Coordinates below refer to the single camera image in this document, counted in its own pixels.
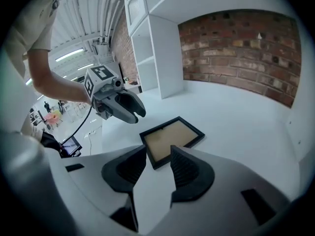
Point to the long ceiling light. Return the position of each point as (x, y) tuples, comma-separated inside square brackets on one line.
[(85, 66), (69, 54)]

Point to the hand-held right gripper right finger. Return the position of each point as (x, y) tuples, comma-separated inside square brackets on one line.
[(197, 176)]

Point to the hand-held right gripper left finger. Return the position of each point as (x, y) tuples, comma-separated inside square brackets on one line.
[(118, 173)]

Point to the small dark framed square object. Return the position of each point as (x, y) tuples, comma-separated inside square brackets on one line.
[(167, 141)]

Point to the white power strip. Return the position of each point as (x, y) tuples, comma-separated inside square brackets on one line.
[(90, 133)]

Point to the pink chair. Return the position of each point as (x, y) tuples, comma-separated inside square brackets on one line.
[(53, 119)]

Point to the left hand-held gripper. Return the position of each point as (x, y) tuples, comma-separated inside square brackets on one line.
[(98, 82)]

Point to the person's beige shirt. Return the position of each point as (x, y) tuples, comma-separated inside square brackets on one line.
[(32, 21)]

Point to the white desk with drawers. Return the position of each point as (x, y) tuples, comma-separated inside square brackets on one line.
[(221, 112)]

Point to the white shelf unit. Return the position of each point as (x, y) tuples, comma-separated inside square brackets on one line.
[(167, 58)]

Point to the person's left forearm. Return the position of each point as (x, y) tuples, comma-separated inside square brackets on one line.
[(56, 82)]

